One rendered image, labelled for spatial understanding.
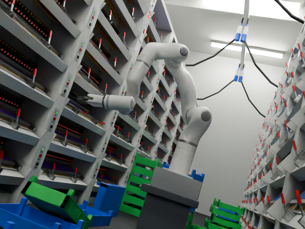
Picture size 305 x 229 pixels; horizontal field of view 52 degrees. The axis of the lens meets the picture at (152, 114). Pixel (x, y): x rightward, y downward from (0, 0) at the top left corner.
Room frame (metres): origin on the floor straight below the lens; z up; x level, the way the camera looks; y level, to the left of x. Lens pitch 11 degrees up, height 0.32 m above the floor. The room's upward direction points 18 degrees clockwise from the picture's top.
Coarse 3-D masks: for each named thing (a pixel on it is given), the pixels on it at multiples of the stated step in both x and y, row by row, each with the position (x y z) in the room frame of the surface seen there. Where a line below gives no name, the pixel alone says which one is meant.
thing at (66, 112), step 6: (66, 102) 1.66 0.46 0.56; (72, 102) 2.02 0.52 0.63; (66, 108) 1.68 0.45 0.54; (84, 108) 2.18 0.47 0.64; (66, 114) 1.72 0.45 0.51; (72, 114) 1.77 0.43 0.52; (78, 114) 1.84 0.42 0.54; (90, 114) 2.28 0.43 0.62; (96, 114) 2.27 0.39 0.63; (72, 120) 1.81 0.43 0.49; (78, 120) 1.86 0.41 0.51; (84, 120) 1.91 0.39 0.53; (102, 120) 2.25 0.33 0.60; (84, 126) 1.96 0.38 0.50; (90, 126) 2.02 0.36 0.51; (96, 126) 2.08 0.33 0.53; (102, 126) 2.24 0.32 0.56; (108, 126) 2.23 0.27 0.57; (96, 132) 2.13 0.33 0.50; (102, 132) 2.20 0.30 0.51
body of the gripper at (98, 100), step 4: (92, 96) 1.73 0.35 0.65; (96, 96) 1.72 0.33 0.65; (100, 96) 1.72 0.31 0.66; (104, 96) 1.73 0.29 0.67; (88, 100) 1.73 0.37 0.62; (92, 100) 1.72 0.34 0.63; (96, 100) 1.72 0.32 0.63; (100, 100) 1.72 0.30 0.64; (92, 104) 1.76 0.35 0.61; (96, 104) 1.75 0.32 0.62; (100, 104) 1.73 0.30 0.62; (104, 108) 1.76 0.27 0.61
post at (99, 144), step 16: (128, 0) 2.29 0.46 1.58; (144, 0) 2.25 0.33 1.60; (144, 16) 2.24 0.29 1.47; (128, 32) 2.26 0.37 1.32; (128, 64) 2.24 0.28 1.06; (112, 80) 2.26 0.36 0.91; (96, 112) 2.27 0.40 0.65; (112, 112) 2.24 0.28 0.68; (112, 128) 2.31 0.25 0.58; (96, 144) 2.25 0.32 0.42; (80, 160) 2.27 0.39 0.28; (96, 160) 2.24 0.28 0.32; (96, 176) 2.32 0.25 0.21; (80, 192) 2.25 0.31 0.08
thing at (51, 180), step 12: (48, 156) 1.98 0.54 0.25; (60, 156) 2.10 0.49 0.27; (48, 168) 1.86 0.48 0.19; (60, 168) 2.05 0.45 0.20; (72, 168) 2.28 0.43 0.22; (36, 180) 1.67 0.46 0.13; (48, 180) 1.76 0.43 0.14; (60, 180) 1.91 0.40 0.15; (72, 180) 2.06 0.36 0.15; (84, 180) 2.24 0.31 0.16
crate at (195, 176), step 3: (165, 162) 2.64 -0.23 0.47; (162, 165) 2.65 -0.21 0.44; (165, 165) 2.63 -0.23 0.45; (168, 168) 2.61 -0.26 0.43; (192, 171) 2.48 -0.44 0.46; (195, 171) 2.48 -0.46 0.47; (192, 174) 2.48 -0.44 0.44; (195, 174) 2.49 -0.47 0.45; (204, 174) 2.63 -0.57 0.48; (192, 177) 2.47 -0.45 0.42; (195, 177) 2.50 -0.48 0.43; (198, 177) 2.55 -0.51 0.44; (201, 177) 2.59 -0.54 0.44; (198, 180) 2.56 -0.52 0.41; (201, 180) 2.60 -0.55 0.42
